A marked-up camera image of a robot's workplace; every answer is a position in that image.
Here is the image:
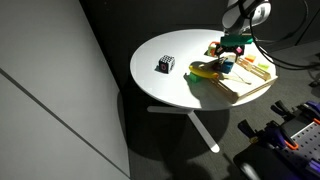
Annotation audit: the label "purple black clamp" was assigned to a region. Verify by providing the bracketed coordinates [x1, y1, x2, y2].
[270, 99, 320, 122]
[237, 119, 300, 152]

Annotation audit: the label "lime green toy block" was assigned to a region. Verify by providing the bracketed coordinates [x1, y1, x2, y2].
[257, 61, 270, 71]

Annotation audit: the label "orange toy block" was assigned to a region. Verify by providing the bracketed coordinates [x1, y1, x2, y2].
[244, 53, 257, 64]

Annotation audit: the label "black white patterned cube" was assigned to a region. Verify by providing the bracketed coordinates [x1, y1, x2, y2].
[158, 54, 176, 75]

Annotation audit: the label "yellow banana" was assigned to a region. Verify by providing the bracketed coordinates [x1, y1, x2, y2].
[188, 61, 221, 80]

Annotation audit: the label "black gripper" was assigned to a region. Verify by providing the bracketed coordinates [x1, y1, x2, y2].
[214, 43, 246, 65]

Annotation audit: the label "grey perforated board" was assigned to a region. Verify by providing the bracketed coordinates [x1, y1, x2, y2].
[289, 121, 320, 162]

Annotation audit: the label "black looping robot cable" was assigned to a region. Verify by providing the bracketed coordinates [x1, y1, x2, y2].
[238, 0, 320, 71]

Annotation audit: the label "white table base legs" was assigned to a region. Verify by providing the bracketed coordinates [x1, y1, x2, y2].
[146, 105, 221, 154]

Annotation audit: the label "dark green toy block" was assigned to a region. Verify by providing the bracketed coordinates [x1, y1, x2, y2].
[188, 72, 202, 84]

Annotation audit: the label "light wooden box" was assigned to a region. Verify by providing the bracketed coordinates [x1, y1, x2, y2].
[189, 55, 279, 104]

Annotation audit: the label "multicoloured patterned soft block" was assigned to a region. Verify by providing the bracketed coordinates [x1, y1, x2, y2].
[206, 41, 221, 58]

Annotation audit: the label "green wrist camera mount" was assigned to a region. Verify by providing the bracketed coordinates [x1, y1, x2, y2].
[219, 34, 254, 47]

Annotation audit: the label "thin black cable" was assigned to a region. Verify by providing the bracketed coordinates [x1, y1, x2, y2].
[294, 6, 320, 47]

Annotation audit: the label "blue toy block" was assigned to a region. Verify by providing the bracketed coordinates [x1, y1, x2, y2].
[219, 59, 236, 75]

